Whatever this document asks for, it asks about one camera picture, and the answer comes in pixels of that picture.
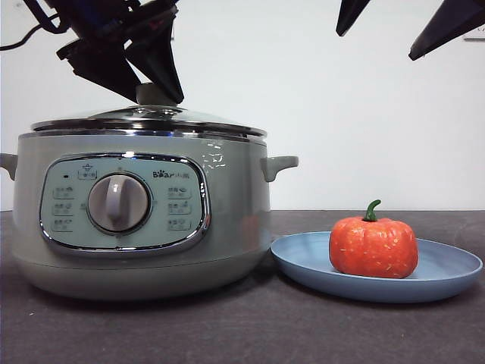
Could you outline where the glass lid with green knob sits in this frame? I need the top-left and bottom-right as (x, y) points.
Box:
(30, 83), (268, 138)

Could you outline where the orange pumpkin with green stem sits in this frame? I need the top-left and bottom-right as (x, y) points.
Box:
(328, 199), (420, 280)

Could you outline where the pale green electric steamer pot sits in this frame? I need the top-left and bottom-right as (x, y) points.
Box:
(0, 127), (300, 303)

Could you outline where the blue round plate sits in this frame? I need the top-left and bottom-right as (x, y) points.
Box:
(270, 231), (485, 303)

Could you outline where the white wall socket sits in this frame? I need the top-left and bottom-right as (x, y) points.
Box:
(464, 25), (485, 42)

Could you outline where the black cable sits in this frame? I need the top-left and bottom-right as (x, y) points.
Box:
(0, 13), (80, 52)

